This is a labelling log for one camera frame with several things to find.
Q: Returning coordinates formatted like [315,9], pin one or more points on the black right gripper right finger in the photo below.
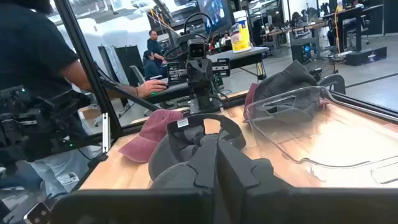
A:
[242,169]

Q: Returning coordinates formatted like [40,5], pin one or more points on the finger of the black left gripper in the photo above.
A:
[221,67]
[177,73]

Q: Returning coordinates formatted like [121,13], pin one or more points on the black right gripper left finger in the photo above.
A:
[206,168]

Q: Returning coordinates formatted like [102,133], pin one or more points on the dark grey baseball cap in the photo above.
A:
[186,137]
[289,81]

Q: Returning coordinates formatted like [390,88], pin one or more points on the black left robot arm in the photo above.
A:
[203,96]

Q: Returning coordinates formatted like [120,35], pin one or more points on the person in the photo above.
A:
[154,46]
[224,40]
[150,68]
[31,46]

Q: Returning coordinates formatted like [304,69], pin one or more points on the yellow wipes canister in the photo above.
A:
[241,32]

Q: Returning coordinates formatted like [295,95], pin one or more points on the grey office chair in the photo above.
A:
[137,74]

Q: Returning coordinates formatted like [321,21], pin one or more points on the black partition panel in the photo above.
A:
[127,62]

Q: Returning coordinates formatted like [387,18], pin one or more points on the blue screen computer monitor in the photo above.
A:
[216,14]

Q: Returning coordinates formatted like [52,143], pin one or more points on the clear plastic bin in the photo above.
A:
[311,146]

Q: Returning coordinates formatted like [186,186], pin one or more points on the computer tower blue light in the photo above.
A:
[301,52]

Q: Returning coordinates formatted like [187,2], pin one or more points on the wooden workbench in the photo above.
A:
[295,29]

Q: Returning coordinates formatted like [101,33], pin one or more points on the black curved chair back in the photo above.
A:
[337,81]

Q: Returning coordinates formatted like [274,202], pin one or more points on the black workshop desk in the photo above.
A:
[359,34]

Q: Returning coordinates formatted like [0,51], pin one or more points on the black floor box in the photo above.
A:
[365,56]

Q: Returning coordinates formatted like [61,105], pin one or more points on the black bulky equipment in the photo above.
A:
[34,124]

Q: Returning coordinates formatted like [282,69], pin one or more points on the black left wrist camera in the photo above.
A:
[197,49]

